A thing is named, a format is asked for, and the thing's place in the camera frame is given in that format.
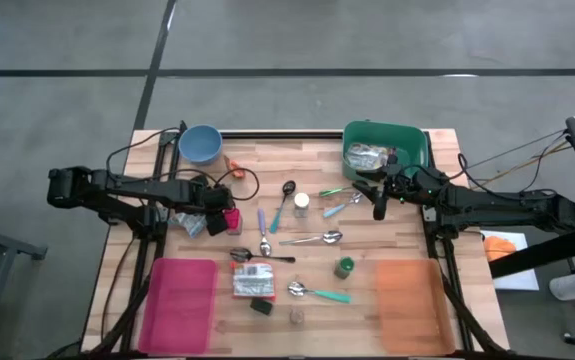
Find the black aluminium table frame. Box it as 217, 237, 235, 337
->
82, 119, 516, 360

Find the teal-handled metal spoon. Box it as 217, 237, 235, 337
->
287, 281, 353, 304

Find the all-black metal spoon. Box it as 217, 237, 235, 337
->
229, 247, 297, 264

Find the white-lid glass spice jar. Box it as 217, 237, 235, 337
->
293, 192, 311, 219

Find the white paper sheet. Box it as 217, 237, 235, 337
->
480, 229, 541, 292

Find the light blue bowl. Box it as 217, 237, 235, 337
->
177, 123, 224, 166

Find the green plastic bin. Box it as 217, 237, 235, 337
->
341, 119, 429, 184

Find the orange lump on paper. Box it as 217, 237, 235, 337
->
483, 235, 517, 263

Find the green-lid oregano spice jar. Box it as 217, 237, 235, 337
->
334, 256, 356, 280

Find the small orange snack packet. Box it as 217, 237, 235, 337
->
224, 155, 246, 180

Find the grey metal side table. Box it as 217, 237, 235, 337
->
0, 218, 48, 360

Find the light-blue-handled metal spoon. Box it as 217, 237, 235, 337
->
322, 192, 364, 219

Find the green-handled metal spoon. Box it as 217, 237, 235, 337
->
318, 185, 356, 198

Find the black diagonal bar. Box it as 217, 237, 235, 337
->
489, 222, 575, 279

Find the orange and silver snack packet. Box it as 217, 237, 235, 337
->
230, 261, 277, 302

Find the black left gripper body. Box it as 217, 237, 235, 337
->
199, 183, 237, 214

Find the silver and yellow snack bag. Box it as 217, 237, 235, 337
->
344, 142, 396, 172

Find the plain silver spoon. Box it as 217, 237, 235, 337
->
278, 229, 344, 247

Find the black-bowl blue-handled spoon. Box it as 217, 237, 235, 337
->
268, 179, 297, 235

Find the pink plastic tray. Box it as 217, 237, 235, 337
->
137, 257, 219, 355

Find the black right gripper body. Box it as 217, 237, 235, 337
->
377, 160, 421, 204

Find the crinkled clear snack bag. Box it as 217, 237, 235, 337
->
168, 211, 209, 239

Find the purple-handled metal spoon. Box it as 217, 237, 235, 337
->
257, 207, 273, 258

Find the orange plastic tray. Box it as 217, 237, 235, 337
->
374, 258, 456, 355

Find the black small block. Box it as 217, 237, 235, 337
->
249, 297, 274, 317

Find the yellow floor cable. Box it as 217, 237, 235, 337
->
466, 128, 571, 187

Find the red-lid spice jar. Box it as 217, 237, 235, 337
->
224, 207, 244, 236

